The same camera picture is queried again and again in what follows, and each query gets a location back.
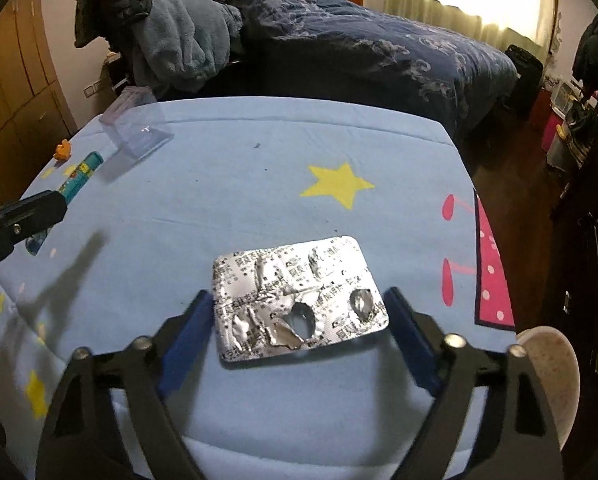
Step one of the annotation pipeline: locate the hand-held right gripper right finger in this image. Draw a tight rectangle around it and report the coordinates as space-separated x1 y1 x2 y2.
386 287 564 480

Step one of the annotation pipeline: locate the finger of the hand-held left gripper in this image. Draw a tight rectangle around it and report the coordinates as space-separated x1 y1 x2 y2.
0 189 69 290

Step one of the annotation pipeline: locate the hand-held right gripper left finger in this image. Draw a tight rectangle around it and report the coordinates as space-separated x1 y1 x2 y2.
36 290 215 480

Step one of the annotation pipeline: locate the colourful printed tube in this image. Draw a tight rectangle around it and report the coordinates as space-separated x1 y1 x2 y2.
59 152 102 203

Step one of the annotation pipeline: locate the silver blister pack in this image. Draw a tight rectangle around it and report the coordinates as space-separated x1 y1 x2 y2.
211 234 391 365

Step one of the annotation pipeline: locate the white round stool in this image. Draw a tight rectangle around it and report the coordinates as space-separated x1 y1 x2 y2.
515 325 580 461

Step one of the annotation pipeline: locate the clear plastic box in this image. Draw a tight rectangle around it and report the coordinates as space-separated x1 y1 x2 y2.
100 86 176 157

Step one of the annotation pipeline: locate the brown wooden wardrobe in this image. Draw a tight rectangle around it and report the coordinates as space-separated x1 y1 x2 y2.
0 0 77 201

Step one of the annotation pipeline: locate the dark bedside table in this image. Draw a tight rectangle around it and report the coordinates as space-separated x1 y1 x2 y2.
102 52 130 92

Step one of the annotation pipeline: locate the grey-blue fleece blanket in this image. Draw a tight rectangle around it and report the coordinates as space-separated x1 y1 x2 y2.
132 0 245 93

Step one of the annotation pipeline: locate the pink plastic bin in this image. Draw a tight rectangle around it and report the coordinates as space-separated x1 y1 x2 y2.
541 110 562 153

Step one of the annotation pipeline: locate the black suitcase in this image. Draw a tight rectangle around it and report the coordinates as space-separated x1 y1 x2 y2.
504 44 544 121

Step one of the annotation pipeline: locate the bed with blue duvet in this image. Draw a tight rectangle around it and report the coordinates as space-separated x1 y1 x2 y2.
214 0 520 136

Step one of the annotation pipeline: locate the hanging black coat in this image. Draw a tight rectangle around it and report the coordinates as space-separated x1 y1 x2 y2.
574 10 598 96

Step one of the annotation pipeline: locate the pale window curtain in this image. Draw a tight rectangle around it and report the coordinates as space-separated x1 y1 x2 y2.
414 0 560 56

